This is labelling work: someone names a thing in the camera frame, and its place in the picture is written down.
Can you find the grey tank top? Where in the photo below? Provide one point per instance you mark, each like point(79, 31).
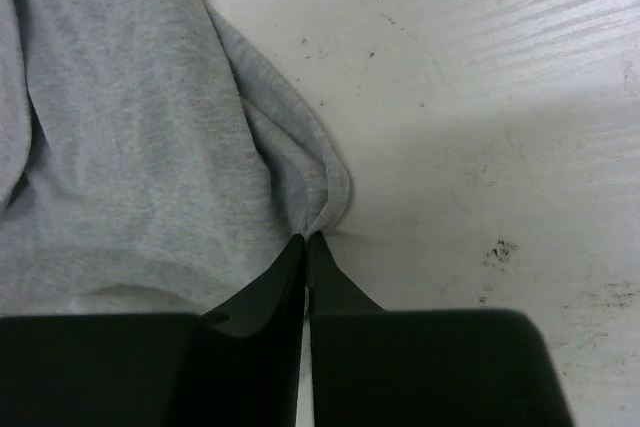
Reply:
point(151, 159)

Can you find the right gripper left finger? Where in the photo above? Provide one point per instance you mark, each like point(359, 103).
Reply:
point(236, 365)

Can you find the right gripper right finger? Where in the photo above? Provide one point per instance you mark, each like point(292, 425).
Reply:
point(471, 367)

